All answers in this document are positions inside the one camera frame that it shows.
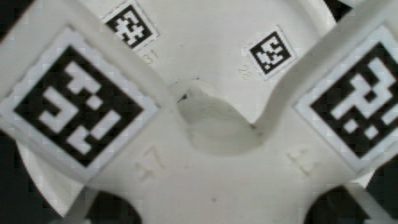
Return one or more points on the white cylindrical table leg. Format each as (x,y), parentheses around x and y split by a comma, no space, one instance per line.
(210,114)

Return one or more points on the white round table top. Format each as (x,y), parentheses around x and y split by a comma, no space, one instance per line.
(220,44)

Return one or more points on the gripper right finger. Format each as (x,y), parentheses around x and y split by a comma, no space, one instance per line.
(347,207)

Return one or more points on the white cross-shaped table base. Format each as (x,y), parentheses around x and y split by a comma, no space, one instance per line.
(89,112)

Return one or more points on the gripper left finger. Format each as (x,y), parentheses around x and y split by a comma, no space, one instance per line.
(100,208)

